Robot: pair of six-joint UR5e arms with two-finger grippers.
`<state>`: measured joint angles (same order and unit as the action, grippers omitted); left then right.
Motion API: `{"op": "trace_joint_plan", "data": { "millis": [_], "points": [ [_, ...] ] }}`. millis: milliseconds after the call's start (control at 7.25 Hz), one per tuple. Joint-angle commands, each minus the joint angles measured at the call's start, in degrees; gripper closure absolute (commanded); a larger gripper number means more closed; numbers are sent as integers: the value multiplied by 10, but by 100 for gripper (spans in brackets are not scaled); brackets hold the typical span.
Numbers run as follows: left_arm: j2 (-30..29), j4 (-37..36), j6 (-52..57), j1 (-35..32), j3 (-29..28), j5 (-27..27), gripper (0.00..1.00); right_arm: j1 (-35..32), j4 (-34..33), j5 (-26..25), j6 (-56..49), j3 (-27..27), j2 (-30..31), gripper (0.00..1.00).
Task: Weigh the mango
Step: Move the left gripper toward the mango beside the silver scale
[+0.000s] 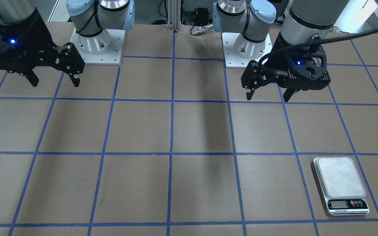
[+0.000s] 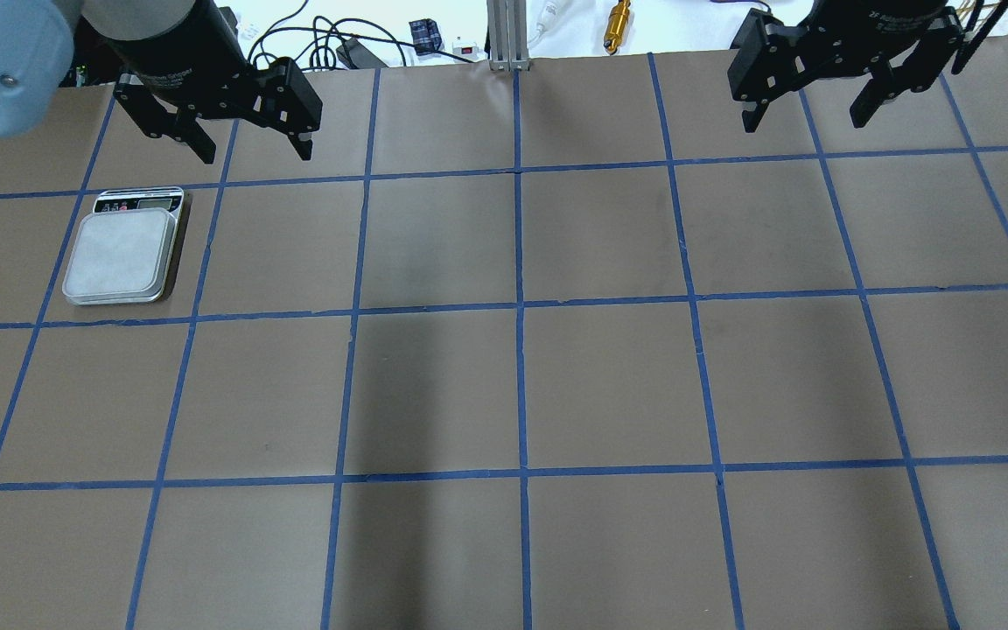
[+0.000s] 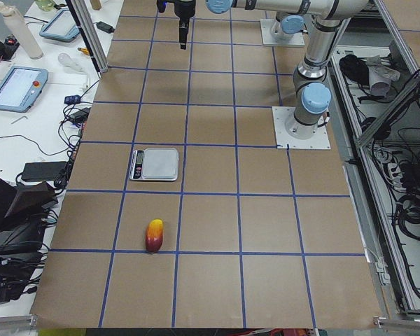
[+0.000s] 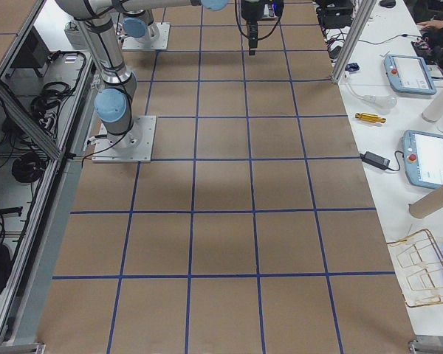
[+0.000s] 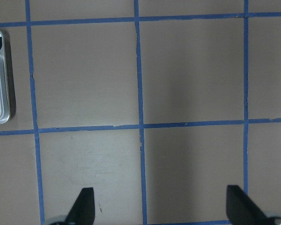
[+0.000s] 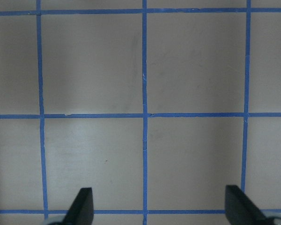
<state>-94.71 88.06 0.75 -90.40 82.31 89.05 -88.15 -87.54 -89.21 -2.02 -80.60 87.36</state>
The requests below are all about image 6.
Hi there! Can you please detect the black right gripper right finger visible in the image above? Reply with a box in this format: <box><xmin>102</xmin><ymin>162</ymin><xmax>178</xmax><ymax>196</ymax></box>
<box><xmin>225</xmin><ymin>185</ymin><xmax>271</xmax><ymax>225</ymax></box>

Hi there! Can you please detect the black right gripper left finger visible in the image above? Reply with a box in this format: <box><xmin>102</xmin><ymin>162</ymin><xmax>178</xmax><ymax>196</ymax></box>
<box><xmin>62</xmin><ymin>187</ymin><xmax>94</xmax><ymax>225</ymax></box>

